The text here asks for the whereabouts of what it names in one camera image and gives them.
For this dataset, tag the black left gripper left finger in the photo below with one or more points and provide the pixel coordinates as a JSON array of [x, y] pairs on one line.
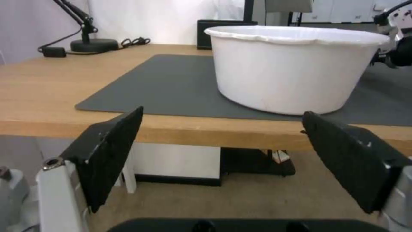
[[106, 154]]

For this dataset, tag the black desk lamp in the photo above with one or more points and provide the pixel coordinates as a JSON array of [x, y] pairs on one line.
[[93, 44]]

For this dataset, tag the white table leg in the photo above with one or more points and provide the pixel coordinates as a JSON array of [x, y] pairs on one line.
[[128, 176]]

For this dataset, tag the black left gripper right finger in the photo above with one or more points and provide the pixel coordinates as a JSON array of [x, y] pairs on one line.
[[347, 164]]

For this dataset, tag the grey hanging panel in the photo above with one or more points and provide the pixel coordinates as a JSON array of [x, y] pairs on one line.
[[288, 6]]

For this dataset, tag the black background table frame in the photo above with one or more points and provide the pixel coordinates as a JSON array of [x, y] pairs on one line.
[[296, 18]]

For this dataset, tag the black rectangular box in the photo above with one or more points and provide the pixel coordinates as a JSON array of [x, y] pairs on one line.
[[204, 33]]

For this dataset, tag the white under-desk cabinet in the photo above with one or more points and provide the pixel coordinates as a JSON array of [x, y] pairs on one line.
[[177, 162]]

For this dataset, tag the black upright monitor pole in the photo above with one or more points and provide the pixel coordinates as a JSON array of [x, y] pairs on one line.
[[248, 9]]

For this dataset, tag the large white paper bowl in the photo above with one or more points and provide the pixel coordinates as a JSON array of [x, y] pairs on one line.
[[289, 72]]

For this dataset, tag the dark grey desk mat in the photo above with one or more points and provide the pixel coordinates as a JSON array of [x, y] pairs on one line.
[[167, 84]]

